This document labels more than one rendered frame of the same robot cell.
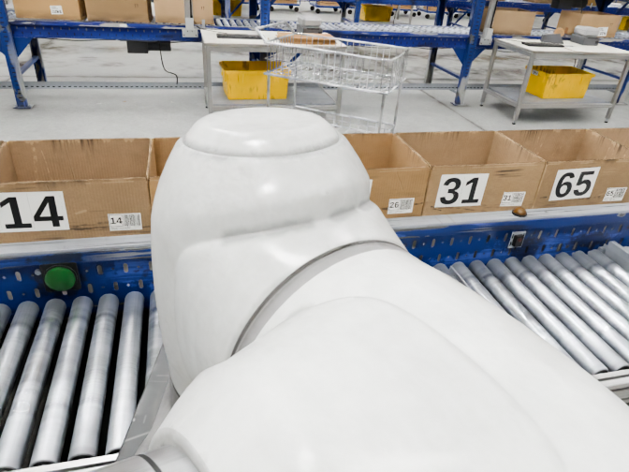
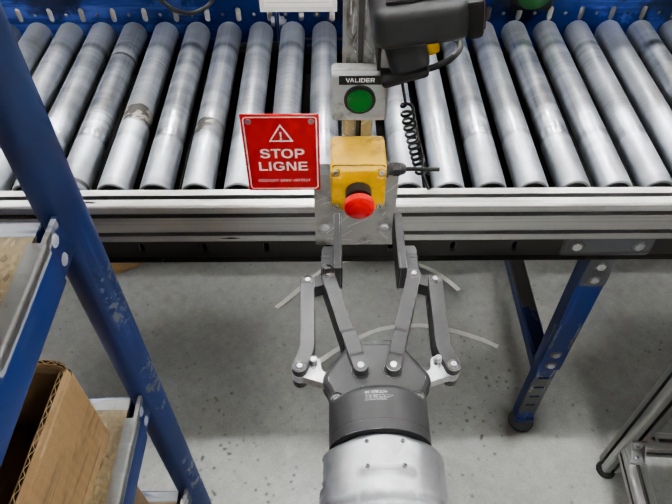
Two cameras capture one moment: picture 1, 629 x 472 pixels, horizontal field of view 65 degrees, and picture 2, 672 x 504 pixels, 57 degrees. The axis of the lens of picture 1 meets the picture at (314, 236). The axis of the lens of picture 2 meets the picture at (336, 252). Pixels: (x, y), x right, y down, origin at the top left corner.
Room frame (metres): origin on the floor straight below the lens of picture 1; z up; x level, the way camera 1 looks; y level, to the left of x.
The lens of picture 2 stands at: (-0.26, 0.69, 1.39)
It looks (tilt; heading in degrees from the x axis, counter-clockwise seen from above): 49 degrees down; 16
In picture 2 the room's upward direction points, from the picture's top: straight up
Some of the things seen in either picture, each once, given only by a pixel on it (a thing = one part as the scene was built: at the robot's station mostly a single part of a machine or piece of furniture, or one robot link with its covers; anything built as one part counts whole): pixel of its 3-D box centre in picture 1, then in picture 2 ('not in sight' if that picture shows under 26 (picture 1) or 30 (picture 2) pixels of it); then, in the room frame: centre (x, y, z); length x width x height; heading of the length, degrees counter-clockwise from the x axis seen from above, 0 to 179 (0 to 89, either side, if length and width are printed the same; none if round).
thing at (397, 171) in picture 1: (349, 175); not in sight; (1.42, -0.09, 0.96); 0.39 x 0.29 x 0.17; 106
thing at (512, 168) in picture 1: (460, 170); not in sight; (1.54, -0.47, 0.96); 0.39 x 0.29 x 0.17; 106
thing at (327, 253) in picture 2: not in sight; (318, 272); (0.08, 0.81, 0.95); 0.05 x 0.03 x 0.01; 16
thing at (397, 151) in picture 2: not in sight; (395, 100); (0.68, 0.84, 0.72); 0.52 x 0.05 x 0.05; 16
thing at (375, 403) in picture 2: not in sight; (377, 397); (-0.03, 0.73, 0.95); 0.09 x 0.08 x 0.08; 16
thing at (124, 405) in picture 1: (128, 362); (646, 99); (0.81, 0.41, 0.72); 0.52 x 0.05 x 0.05; 16
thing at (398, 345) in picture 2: not in sight; (402, 326); (0.04, 0.72, 0.95); 0.11 x 0.01 x 0.04; 0
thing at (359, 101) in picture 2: not in sight; (359, 98); (0.35, 0.84, 0.95); 0.03 x 0.02 x 0.03; 106
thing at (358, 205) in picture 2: not in sight; (358, 199); (0.30, 0.82, 0.84); 0.04 x 0.04 x 0.04; 16
